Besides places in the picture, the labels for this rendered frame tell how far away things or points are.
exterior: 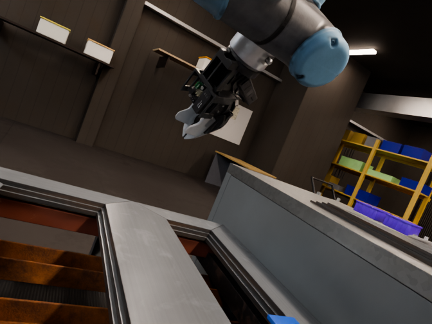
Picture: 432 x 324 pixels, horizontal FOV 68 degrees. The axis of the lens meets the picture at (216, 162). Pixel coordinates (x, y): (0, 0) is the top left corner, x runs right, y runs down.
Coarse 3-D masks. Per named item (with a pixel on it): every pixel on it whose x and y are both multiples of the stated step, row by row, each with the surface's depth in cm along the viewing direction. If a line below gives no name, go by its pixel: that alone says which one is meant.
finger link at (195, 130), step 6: (204, 120) 62; (210, 120) 63; (192, 126) 61; (198, 126) 63; (204, 126) 64; (186, 132) 62; (192, 132) 64; (198, 132) 65; (186, 138) 67; (192, 138) 66
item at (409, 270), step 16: (240, 176) 119; (256, 176) 114; (272, 192) 100; (288, 192) 101; (304, 192) 130; (288, 208) 92; (304, 208) 86; (320, 208) 92; (320, 224) 80; (336, 224) 76; (352, 224) 84; (336, 240) 75; (352, 240) 71; (368, 240) 68; (368, 256) 67; (384, 256) 64; (400, 256) 62; (400, 272) 60; (416, 272) 58; (416, 288) 57
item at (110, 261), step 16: (0, 192) 75; (16, 192) 77; (32, 192) 79; (48, 192) 81; (64, 208) 82; (80, 208) 83; (96, 208) 85; (176, 224) 96; (112, 240) 68; (208, 240) 98; (112, 256) 63; (224, 256) 89; (112, 272) 58; (240, 272) 81; (112, 288) 55; (256, 288) 75; (112, 304) 51; (256, 304) 71; (272, 304) 69; (112, 320) 47; (128, 320) 46
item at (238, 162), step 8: (216, 152) 741; (216, 160) 742; (224, 160) 752; (232, 160) 670; (240, 160) 751; (216, 168) 748; (224, 168) 758; (248, 168) 616; (256, 168) 678; (208, 176) 744; (216, 176) 753; (224, 176) 763; (272, 176) 647; (216, 184) 759
